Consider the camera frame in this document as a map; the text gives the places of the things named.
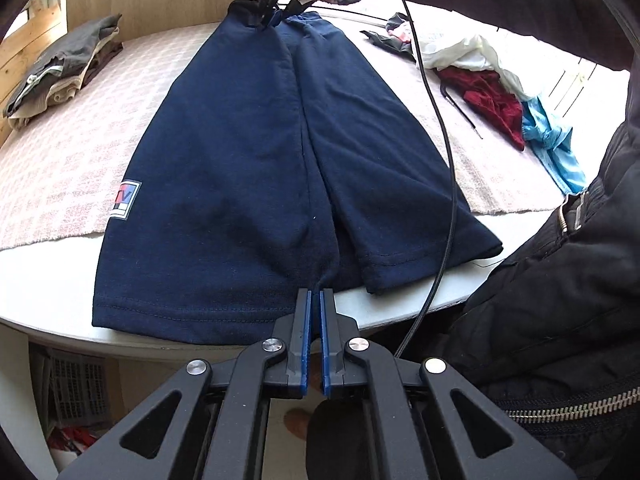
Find person's black jacket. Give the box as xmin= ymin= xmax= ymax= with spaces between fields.
xmin=425 ymin=110 xmax=640 ymax=480

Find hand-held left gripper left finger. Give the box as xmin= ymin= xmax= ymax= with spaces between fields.
xmin=57 ymin=287 xmax=314 ymax=480

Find white shirt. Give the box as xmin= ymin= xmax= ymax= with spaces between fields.
xmin=415 ymin=32 xmax=538 ymax=102

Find beige folded garment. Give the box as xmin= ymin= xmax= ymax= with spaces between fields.
xmin=7 ymin=27 xmax=121 ymax=133

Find pine wood panel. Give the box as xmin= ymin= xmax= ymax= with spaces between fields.
xmin=0 ymin=0 xmax=68 ymax=146

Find dark red velvet garment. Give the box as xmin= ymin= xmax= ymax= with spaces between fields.
xmin=435 ymin=67 xmax=528 ymax=151

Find white plastic basket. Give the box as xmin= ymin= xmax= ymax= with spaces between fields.
xmin=30 ymin=347 xmax=108 ymax=423

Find brown folded garment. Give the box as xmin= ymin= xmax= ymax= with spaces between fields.
xmin=80 ymin=40 xmax=125 ymax=90

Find person's right forearm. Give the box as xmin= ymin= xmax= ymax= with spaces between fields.
xmin=370 ymin=0 xmax=640 ymax=72

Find black garment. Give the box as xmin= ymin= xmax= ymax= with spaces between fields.
xmin=360 ymin=12 xmax=418 ymax=63

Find black belt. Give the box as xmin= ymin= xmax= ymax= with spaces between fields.
xmin=439 ymin=85 xmax=485 ymax=140

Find person's leg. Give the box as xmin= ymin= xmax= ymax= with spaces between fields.
xmin=284 ymin=400 xmax=373 ymax=480

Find navy blue shorts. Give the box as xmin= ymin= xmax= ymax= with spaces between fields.
xmin=91 ymin=0 xmax=503 ymax=346

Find grey folded garment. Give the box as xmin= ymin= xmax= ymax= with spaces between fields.
xmin=5 ymin=14 xmax=123 ymax=118

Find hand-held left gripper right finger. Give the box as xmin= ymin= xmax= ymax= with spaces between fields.
xmin=320 ymin=287 xmax=577 ymax=480

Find black cable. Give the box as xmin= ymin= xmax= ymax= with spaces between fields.
xmin=372 ymin=0 xmax=458 ymax=358

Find pink checked blanket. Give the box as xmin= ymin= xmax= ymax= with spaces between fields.
xmin=0 ymin=0 xmax=566 ymax=251

